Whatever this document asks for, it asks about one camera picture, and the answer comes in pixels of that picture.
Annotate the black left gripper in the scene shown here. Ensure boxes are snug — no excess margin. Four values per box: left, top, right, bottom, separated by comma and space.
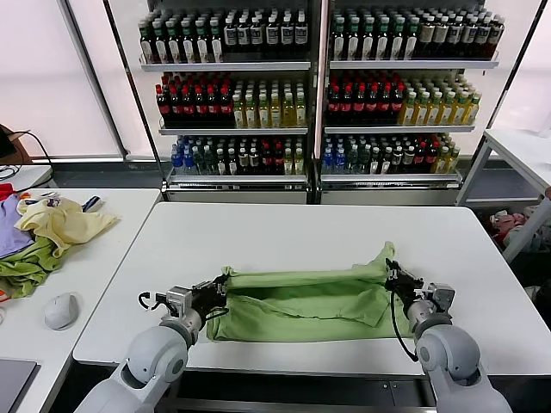
190, 274, 231, 312

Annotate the light grey rounded mouse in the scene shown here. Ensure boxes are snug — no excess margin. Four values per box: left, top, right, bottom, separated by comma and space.
43, 292, 81, 331

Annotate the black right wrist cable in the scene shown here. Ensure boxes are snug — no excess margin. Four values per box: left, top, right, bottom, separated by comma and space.
389, 292, 419, 362

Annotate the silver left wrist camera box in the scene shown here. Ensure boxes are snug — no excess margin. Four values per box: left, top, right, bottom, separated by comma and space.
165, 286, 194, 317

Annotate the dark bottle grey label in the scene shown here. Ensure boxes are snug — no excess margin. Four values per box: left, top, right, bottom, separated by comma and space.
462, 15, 478, 59
448, 15, 464, 59
476, 15, 492, 59
490, 15, 505, 59

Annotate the brown cardboard box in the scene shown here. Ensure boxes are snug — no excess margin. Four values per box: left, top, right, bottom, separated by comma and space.
0, 123, 34, 163

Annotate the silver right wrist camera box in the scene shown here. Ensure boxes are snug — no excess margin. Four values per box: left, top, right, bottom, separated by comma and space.
424, 282, 456, 310

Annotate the black power cable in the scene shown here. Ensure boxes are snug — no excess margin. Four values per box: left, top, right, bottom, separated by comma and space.
19, 131, 56, 190

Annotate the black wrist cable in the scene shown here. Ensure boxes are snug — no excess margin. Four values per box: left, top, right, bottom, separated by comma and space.
389, 292, 419, 362
137, 291, 169, 311

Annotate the light green polo shirt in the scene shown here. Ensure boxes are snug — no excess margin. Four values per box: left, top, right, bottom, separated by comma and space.
206, 240, 417, 344

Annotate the black slanted pole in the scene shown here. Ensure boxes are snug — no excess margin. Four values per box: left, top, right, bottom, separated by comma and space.
485, 0, 551, 131
102, 0, 169, 193

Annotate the grey drinks shelf unit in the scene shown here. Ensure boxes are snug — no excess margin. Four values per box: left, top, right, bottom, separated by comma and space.
138, 0, 322, 206
320, 0, 503, 207

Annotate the green cap dark tea bottle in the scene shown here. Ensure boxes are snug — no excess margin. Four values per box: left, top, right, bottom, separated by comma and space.
139, 21, 154, 65
375, 17, 391, 61
195, 21, 210, 65
209, 21, 225, 65
390, 17, 406, 61
181, 21, 196, 65
347, 17, 362, 61
153, 21, 168, 65
362, 17, 376, 61
333, 17, 348, 61
167, 21, 182, 65
405, 17, 419, 61

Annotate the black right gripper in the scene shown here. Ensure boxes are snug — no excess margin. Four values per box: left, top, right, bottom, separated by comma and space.
384, 258, 427, 305

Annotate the pink white clothes pile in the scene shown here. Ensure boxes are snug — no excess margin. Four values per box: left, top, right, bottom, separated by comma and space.
489, 205, 551, 255

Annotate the dark bottle beige label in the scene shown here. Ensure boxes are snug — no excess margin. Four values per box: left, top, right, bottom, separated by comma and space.
419, 15, 435, 59
433, 15, 449, 59

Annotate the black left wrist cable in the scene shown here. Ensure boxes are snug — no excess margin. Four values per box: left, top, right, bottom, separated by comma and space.
137, 291, 169, 311

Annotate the purple garment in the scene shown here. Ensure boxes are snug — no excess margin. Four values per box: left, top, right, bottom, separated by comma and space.
0, 194, 36, 261

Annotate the olive green garment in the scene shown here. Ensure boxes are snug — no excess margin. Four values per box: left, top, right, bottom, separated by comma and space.
0, 235, 65, 300

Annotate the pale yellow garment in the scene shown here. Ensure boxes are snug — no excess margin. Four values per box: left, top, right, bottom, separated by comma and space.
15, 198, 121, 259

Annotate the white metal frame table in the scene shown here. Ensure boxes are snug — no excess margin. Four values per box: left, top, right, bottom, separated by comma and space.
455, 128, 551, 264

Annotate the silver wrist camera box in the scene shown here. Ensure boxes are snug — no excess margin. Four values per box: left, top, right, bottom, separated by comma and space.
165, 286, 194, 317
424, 282, 456, 310

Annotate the dark grey laptop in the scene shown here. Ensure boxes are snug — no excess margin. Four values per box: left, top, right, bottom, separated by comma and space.
0, 359, 41, 413

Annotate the dark bottle black white label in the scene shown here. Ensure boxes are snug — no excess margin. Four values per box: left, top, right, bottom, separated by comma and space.
224, 17, 239, 54
238, 17, 251, 54
281, 15, 295, 54
265, 16, 281, 54
294, 15, 309, 54
251, 17, 265, 54

